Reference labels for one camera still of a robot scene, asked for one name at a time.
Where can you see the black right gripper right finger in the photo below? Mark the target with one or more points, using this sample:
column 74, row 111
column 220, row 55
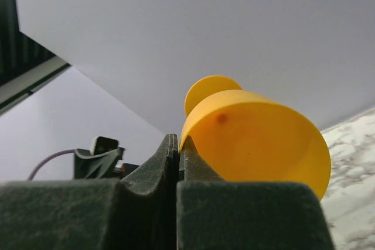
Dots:
column 215, row 214

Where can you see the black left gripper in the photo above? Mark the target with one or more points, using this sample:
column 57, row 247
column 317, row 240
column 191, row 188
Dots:
column 102, row 166

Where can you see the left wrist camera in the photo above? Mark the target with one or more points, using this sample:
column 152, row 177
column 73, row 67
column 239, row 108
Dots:
column 103, row 144

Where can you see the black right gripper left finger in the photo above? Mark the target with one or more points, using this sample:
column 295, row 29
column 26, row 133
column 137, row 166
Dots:
column 136, row 212

